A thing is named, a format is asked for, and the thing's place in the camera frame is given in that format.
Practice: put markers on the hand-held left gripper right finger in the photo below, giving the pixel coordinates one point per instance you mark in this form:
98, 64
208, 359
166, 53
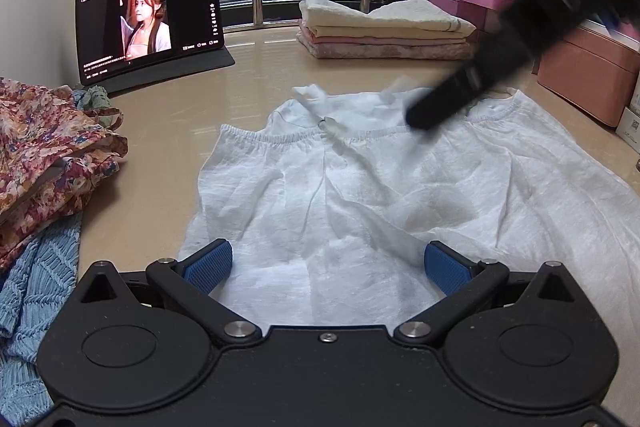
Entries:
447, 269

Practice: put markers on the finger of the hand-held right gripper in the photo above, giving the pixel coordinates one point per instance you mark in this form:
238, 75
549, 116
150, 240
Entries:
460, 92

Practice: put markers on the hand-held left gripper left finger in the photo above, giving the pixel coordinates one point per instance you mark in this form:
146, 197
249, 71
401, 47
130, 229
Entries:
207, 266

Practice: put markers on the white garment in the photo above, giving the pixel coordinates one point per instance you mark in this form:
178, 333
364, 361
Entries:
400, 14
350, 207

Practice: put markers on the dark pink box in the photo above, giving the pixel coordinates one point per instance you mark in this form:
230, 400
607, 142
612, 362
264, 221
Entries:
467, 14

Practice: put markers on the pink floral folded garment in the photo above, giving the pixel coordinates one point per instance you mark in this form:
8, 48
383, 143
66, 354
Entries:
380, 52

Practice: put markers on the salmon pink storage box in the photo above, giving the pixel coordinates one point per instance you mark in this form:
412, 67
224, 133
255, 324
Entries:
585, 72

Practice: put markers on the white folded garment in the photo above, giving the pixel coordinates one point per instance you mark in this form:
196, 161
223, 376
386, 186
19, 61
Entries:
400, 14

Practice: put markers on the cream folded garment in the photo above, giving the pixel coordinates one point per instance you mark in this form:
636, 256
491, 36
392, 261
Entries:
350, 35

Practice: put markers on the small white printed box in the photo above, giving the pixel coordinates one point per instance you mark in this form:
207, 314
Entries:
630, 127

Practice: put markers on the blue knit garment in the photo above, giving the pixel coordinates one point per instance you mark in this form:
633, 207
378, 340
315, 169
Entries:
30, 297

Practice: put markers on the pale green cloth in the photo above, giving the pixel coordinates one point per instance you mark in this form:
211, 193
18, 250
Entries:
97, 107

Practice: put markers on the black tablet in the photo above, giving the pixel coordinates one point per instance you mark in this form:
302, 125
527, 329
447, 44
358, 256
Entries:
145, 17

